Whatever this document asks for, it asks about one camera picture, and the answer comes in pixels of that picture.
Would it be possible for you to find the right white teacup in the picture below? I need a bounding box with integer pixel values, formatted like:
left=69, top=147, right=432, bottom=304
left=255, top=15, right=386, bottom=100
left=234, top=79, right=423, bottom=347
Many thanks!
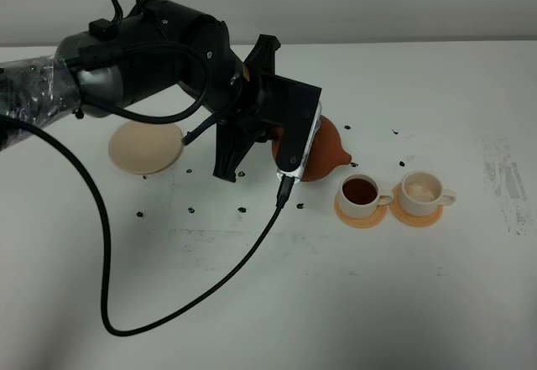
left=396, top=170, right=456, bottom=217

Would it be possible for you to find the orange coaster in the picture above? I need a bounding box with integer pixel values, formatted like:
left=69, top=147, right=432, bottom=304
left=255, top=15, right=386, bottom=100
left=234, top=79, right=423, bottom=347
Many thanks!
left=334, top=197, right=388, bottom=229
left=388, top=184, right=443, bottom=227

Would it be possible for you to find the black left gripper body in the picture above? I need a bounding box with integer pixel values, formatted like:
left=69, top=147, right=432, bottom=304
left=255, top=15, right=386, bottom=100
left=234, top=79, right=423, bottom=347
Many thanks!
left=217, top=59, right=321, bottom=143

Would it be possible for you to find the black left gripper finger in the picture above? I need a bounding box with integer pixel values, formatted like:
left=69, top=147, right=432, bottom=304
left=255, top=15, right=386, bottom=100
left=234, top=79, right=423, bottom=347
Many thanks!
left=213, top=119, right=269, bottom=183
left=242, top=34, right=280, bottom=81

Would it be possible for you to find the right orange coaster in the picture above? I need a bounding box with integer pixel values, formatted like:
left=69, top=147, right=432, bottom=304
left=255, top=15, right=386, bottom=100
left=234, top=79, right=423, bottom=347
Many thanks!
left=388, top=184, right=443, bottom=227

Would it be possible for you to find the brown clay teapot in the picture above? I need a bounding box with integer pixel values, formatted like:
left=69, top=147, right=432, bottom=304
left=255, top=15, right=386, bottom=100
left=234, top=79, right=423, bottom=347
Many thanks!
left=270, top=114, right=352, bottom=182

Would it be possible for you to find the left orange coaster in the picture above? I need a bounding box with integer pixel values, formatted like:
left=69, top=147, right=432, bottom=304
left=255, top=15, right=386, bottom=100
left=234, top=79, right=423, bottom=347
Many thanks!
left=334, top=197, right=388, bottom=229

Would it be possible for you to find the white teacup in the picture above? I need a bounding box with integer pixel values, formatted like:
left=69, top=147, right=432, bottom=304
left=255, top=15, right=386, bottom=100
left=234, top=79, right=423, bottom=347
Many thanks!
left=336, top=173, right=394, bottom=219
left=396, top=170, right=456, bottom=217

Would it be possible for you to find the black left camera cable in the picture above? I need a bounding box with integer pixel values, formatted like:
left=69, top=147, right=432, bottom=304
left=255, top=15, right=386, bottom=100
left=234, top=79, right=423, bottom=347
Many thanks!
left=0, top=0, right=296, bottom=338

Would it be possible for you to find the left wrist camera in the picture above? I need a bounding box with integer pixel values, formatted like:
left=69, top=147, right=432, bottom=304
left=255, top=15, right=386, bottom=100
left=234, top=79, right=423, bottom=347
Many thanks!
left=276, top=86, right=321, bottom=181

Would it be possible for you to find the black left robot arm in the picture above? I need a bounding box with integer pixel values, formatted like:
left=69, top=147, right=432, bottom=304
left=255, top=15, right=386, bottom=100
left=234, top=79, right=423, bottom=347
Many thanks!
left=1, top=0, right=321, bottom=182

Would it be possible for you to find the beige teapot saucer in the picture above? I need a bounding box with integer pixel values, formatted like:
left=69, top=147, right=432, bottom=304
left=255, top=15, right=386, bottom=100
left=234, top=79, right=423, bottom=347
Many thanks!
left=108, top=121, right=184, bottom=175

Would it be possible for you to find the left white teacup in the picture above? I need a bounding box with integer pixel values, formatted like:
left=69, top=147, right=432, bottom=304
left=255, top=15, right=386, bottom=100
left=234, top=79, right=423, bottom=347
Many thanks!
left=336, top=173, right=394, bottom=219

